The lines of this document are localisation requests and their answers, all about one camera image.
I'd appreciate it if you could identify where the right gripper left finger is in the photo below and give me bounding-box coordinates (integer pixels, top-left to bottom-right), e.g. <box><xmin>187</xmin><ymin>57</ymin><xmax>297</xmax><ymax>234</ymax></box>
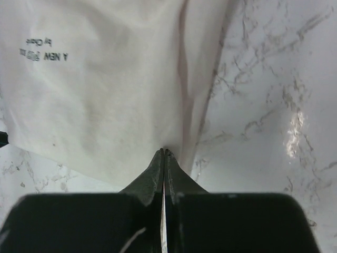
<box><xmin>1</xmin><ymin>150</ymin><xmax>164</xmax><ymax>252</ymax></box>

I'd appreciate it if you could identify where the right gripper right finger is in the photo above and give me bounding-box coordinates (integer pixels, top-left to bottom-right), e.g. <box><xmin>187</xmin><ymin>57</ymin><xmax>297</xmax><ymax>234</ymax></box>
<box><xmin>164</xmin><ymin>150</ymin><xmax>319</xmax><ymax>252</ymax></box>

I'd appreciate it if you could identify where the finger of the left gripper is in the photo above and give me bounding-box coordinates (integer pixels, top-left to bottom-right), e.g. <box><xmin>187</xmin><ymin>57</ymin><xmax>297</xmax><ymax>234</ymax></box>
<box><xmin>0</xmin><ymin>131</ymin><xmax>9</xmax><ymax>148</ymax></box>

